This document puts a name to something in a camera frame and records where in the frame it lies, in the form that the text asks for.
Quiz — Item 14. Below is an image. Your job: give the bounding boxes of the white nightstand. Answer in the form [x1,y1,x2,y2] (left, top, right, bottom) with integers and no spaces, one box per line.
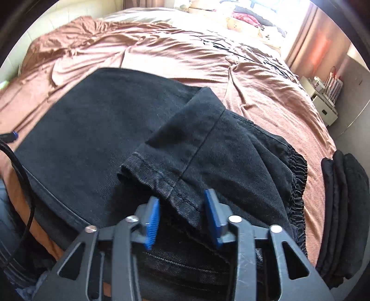
[301,76,339,126]

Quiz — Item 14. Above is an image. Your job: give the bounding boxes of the thin black cable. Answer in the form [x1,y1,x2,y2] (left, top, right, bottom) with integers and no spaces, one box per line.
[202,35,293,79]

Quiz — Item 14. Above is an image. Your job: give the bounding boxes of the person's dark clothing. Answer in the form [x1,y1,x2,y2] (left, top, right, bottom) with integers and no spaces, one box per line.
[0,179,58,291]

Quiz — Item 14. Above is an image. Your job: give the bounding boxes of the striped paper bag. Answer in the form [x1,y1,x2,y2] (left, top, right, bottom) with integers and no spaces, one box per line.
[323,66,344,102]

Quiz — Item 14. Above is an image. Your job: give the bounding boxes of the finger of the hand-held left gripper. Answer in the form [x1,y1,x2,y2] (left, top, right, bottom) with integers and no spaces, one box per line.
[0,131,19,143]

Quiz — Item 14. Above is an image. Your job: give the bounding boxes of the pink curtain beside nightstand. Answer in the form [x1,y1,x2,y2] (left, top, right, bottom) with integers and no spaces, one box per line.
[285,6,352,77]

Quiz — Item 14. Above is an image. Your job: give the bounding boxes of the cream padded headboard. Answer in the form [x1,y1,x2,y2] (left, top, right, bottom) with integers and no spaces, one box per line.
[17,0,125,76]

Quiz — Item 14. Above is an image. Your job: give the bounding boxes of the red cloth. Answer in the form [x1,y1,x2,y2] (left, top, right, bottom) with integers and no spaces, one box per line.
[234,12,258,24]

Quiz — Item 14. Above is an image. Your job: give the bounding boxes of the cream bed sheet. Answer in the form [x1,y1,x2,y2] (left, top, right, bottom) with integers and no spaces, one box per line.
[101,6,282,55]

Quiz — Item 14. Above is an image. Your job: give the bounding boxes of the black denim pants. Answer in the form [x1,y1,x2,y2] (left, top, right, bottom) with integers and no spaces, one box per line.
[13,68,308,301]

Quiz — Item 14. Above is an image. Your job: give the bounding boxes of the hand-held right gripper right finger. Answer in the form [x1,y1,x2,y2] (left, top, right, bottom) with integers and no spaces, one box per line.
[204,189,333,301]

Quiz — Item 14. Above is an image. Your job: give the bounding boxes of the folded black clothes stack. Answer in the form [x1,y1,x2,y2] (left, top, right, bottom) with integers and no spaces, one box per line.
[316,150,367,285]

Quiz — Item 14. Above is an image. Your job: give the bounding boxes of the brown blanket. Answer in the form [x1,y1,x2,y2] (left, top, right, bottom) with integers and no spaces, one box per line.
[0,7,337,290]

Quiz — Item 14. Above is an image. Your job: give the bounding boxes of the window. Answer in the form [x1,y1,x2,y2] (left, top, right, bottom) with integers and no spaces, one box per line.
[251,0,316,18]

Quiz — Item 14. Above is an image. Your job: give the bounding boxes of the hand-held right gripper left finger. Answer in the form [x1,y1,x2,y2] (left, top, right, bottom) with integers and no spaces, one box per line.
[32,197,161,301]

